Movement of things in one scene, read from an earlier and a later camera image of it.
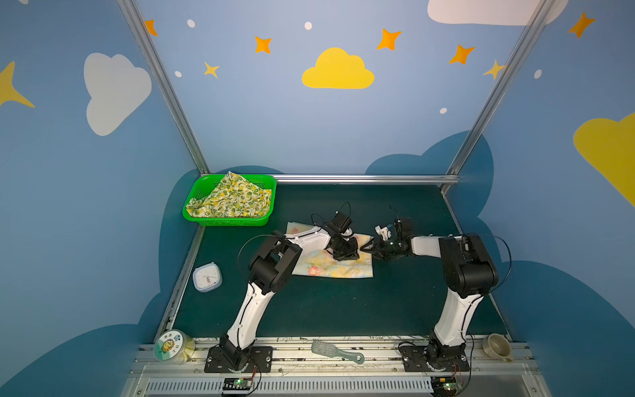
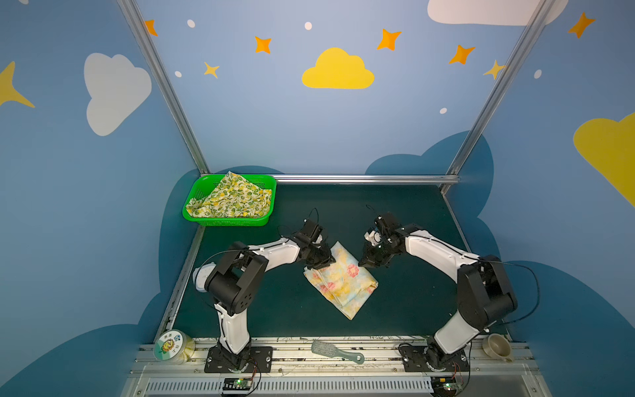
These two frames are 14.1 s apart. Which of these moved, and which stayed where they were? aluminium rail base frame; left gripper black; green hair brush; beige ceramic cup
Moved: left gripper black
Stayed: aluminium rail base frame; green hair brush; beige ceramic cup
